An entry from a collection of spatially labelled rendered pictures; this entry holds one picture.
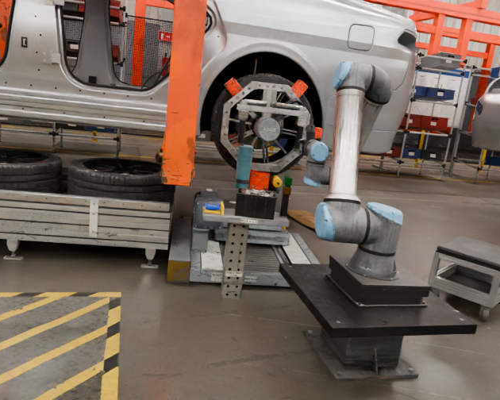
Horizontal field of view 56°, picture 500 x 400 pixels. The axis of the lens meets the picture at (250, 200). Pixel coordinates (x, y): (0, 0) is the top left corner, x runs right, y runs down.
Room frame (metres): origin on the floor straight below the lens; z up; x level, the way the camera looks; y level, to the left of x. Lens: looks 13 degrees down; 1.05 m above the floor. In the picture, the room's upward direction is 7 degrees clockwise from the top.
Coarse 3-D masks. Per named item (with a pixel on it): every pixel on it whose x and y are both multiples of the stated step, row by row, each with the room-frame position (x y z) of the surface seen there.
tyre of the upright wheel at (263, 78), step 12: (240, 84) 2.96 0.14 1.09; (288, 84) 3.01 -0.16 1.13; (228, 96) 2.95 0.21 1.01; (216, 108) 2.95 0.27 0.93; (216, 120) 2.94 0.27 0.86; (312, 120) 3.04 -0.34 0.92; (216, 132) 2.95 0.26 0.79; (216, 144) 2.95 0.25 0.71; (228, 156) 2.96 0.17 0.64; (300, 156) 3.03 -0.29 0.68; (288, 168) 3.02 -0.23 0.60
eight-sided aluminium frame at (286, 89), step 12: (252, 84) 2.89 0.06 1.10; (264, 84) 2.90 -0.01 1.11; (276, 84) 2.91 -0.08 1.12; (240, 96) 2.88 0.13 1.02; (288, 96) 2.97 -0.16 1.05; (228, 108) 2.87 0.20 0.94; (228, 120) 2.87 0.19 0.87; (228, 144) 2.92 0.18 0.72; (288, 156) 2.93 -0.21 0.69; (252, 168) 2.90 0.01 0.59; (264, 168) 2.92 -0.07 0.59; (276, 168) 2.92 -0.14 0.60
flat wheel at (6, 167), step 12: (0, 156) 2.96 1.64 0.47; (12, 156) 3.05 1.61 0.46; (24, 156) 3.01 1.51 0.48; (36, 156) 3.04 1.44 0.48; (48, 156) 2.98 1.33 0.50; (0, 168) 2.52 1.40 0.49; (12, 168) 2.55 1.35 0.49; (24, 168) 2.59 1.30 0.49; (36, 168) 2.64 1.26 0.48; (48, 168) 2.73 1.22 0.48; (60, 168) 2.91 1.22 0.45; (0, 180) 2.52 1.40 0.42; (12, 180) 2.55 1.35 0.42; (24, 180) 2.59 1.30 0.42; (36, 180) 2.65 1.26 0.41; (48, 180) 2.73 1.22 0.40; (60, 180) 2.88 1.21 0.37; (48, 192) 2.74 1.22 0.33; (60, 192) 2.89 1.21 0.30
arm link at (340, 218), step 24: (336, 72) 2.02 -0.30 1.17; (360, 72) 1.95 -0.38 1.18; (360, 96) 1.93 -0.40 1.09; (336, 120) 1.93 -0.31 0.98; (360, 120) 1.91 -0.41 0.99; (336, 144) 1.88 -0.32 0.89; (336, 168) 1.85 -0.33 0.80; (336, 192) 1.81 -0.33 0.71; (336, 216) 1.75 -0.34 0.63; (360, 216) 1.77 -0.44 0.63; (336, 240) 1.77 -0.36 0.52; (360, 240) 1.77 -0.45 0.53
